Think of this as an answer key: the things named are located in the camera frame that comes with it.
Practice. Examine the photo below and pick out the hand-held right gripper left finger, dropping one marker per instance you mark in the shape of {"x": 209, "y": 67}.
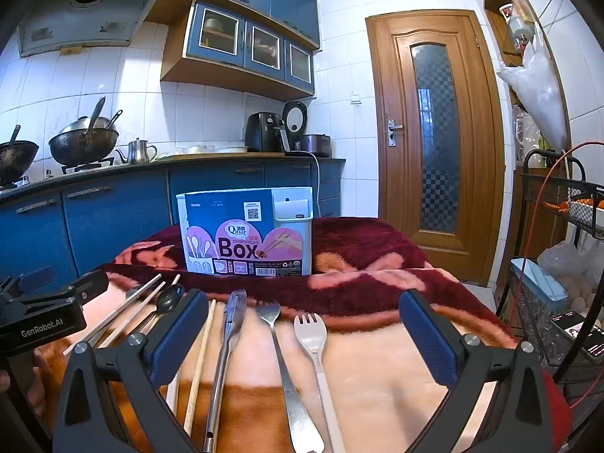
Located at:
{"x": 181, "y": 335}

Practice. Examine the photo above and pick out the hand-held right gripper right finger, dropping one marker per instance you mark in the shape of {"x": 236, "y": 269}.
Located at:
{"x": 427, "y": 335}

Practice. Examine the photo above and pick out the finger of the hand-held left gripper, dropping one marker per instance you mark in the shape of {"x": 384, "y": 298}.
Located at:
{"x": 92, "y": 283}
{"x": 37, "y": 279}

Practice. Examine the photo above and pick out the wooden chopstick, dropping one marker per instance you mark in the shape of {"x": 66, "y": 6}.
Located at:
{"x": 173, "y": 394}
{"x": 203, "y": 363}

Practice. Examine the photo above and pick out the black spoon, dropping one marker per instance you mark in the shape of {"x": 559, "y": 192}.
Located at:
{"x": 169, "y": 299}

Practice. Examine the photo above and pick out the pale chopstick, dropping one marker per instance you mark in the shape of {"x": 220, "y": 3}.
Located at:
{"x": 176, "y": 279}

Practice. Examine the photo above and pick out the steel fork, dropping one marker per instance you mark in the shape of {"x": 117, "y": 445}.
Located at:
{"x": 283, "y": 373}

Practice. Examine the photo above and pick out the pale blue utensil holder box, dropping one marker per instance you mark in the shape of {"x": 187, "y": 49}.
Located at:
{"x": 245, "y": 245}

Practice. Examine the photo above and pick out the white plastic fork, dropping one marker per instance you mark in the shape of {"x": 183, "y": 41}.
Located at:
{"x": 311, "y": 339}

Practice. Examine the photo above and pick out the person's left hand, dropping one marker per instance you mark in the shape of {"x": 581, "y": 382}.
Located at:
{"x": 40, "y": 380}

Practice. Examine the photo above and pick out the blue lower cabinets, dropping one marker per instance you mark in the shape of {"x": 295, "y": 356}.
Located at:
{"x": 118, "y": 217}

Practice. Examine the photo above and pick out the red and pink blanket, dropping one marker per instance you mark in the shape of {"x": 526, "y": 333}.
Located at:
{"x": 377, "y": 387}

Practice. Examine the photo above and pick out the gas stove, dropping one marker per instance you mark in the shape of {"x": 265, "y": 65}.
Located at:
{"x": 87, "y": 166}

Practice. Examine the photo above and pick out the blue lid glass container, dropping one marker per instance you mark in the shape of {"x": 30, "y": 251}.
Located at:
{"x": 538, "y": 278}

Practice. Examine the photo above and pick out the small black wok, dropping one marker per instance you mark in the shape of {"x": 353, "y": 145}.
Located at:
{"x": 16, "y": 155}

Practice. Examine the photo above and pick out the large black wok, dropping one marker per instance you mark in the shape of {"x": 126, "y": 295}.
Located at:
{"x": 80, "y": 148}

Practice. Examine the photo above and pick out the steel kettle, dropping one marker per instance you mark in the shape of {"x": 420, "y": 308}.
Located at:
{"x": 137, "y": 151}

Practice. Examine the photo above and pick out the plastic bag of eggs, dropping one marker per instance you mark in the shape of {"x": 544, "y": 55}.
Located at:
{"x": 566, "y": 269}

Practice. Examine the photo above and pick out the metal spatula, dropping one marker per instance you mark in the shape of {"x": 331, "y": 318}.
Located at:
{"x": 94, "y": 115}

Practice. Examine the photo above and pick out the wooden cutting board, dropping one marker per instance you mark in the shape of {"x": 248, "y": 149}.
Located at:
{"x": 207, "y": 155}

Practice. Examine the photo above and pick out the carrots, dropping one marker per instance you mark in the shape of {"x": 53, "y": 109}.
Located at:
{"x": 554, "y": 206}

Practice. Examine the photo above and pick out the black air fryer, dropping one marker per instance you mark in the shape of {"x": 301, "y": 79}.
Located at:
{"x": 262, "y": 132}

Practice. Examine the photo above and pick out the rice cooker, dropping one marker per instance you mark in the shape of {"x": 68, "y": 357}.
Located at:
{"x": 314, "y": 144}

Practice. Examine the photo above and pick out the wooden door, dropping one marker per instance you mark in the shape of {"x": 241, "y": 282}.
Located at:
{"x": 401, "y": 104}

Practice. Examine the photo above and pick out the grey range hood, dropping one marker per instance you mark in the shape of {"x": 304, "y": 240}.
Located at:
{"x": 71, "y": 23}

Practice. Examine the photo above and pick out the white plastic bag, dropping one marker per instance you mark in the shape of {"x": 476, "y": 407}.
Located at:
{"x": 542, "y": 99}

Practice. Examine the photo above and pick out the wooden shelf unit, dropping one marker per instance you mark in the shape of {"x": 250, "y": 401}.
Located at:
{"x": 495, "y": 33}

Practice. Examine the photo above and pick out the clear bottle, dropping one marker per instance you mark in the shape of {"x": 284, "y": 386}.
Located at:
{"x": 521, "y": 28}

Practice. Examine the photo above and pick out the white mug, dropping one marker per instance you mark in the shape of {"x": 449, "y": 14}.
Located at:
{"x": 506, "y": 12}

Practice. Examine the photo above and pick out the white light switch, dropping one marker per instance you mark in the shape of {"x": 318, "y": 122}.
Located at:
{"x": 356, "y": 98}

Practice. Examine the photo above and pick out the glass door wall cabinet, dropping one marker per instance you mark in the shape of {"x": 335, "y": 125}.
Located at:
{"x": 222, "y": 33}

